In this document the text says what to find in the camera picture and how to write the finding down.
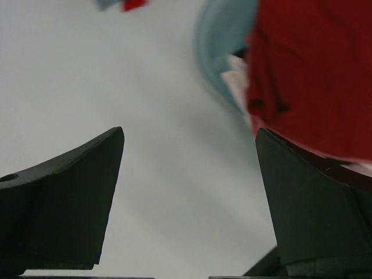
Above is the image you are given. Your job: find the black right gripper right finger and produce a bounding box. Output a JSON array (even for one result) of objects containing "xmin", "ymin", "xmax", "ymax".
[{"xmin": 247, "ymin": 129, "xmax": 371, "ymax": 278}]

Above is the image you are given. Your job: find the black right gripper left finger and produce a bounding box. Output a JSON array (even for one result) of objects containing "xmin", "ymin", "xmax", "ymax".
[{"xmin": 1, "ymin": 127, "xmax": 124, "ymax": 276}]

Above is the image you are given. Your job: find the white cloth in basin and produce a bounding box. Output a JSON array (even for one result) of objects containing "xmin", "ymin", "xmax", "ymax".
[{"xmin": 220, "ymin": 55, "xmax": 249, "ymax": 116}]

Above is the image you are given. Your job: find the translucent blue plastic basin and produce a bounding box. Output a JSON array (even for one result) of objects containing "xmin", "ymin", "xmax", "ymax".
[{"xmin": 194, "ymin": 1, "xmax": 258, "ymax": 115}]

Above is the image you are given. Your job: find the folded grey-blue t shirt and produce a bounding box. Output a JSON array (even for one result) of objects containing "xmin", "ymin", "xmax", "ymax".
[{"xmin": 93, "ymin": 0, "xmax": 122, "ymax": 11}]

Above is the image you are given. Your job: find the folded red printed t shirt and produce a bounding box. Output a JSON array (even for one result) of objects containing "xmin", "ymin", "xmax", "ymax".
[{"xmin": 121, "ymin": 0, "xmax": 148, "ymax": 12}]

